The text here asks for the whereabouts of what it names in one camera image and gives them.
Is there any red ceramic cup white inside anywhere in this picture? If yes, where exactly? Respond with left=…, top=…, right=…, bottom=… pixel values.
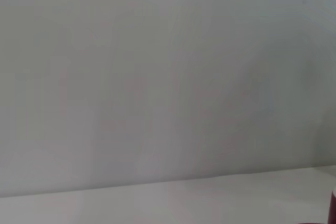
left=329, top=190, right=336, bottom=224

